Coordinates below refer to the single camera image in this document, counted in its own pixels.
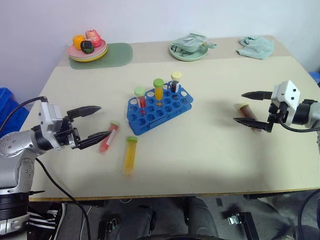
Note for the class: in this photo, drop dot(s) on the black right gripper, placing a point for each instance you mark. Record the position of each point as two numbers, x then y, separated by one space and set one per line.
275 112

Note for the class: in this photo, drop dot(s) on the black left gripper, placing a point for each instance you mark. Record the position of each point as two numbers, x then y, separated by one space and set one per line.
66 137

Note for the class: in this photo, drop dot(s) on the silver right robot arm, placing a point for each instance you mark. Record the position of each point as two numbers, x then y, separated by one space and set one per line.
312 113

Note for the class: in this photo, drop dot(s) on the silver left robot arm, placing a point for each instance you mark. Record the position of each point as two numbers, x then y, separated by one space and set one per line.
15 146

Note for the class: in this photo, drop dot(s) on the brown tube yellow cap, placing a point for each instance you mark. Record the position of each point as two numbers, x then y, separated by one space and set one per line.
247 112

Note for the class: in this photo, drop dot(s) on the red tube green cap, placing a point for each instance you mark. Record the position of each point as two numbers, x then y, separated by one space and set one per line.
108 140
142 101

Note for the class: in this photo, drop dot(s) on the yellow tube green cap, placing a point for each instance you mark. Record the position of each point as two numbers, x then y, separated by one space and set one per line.
130 155

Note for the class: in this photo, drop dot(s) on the blue test tube rack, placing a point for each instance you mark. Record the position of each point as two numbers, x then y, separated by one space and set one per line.
152 117

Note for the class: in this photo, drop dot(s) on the orange tube green cap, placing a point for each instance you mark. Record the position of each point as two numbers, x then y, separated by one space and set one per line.
158 91

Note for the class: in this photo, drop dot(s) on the dark red tube yellow cap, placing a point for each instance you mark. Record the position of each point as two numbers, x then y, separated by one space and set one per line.
175 83

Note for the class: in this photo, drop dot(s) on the mint green cloth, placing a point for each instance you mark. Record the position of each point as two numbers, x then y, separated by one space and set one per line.
257 47

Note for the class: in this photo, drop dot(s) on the light green stacked plate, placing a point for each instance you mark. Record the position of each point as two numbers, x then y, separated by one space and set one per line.
82 59

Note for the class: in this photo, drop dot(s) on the blue ribbed container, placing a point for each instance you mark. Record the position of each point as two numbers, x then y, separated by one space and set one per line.
315 78

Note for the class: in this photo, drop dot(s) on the yellow plate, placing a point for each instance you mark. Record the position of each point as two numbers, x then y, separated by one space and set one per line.
101 55

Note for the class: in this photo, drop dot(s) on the pink plate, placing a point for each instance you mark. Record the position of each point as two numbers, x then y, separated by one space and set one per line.
75 52

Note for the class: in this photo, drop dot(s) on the green placemat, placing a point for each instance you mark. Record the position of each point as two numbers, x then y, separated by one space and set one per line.
117 56

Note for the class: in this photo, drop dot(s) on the black and green toy fruit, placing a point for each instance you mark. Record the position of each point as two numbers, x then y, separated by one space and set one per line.
87 47

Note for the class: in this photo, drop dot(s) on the blue plastic crate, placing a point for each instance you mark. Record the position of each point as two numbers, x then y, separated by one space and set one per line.
11 107

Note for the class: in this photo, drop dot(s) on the orange toy fruit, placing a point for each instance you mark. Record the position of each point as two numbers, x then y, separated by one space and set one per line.
78 42

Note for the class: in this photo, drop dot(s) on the pink toy fruit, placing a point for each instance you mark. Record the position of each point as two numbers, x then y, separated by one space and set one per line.
94 38

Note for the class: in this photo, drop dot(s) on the green plate with pattern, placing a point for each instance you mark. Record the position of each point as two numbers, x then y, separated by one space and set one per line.
187 56

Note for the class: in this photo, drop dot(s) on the pale green pouch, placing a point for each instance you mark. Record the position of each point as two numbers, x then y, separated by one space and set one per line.
190 42

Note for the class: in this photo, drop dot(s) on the dark rounded shape under table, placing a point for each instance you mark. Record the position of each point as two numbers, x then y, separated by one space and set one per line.
175 220

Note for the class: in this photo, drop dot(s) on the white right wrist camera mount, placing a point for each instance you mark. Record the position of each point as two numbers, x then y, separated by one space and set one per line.
287 96

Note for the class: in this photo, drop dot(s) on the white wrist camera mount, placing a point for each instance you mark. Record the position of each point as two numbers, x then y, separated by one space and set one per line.
287 96
50 112

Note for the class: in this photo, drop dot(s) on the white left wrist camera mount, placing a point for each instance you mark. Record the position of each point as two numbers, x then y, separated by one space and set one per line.
50 112

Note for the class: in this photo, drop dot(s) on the black metal bracket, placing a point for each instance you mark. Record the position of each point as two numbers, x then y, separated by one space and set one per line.
246 221

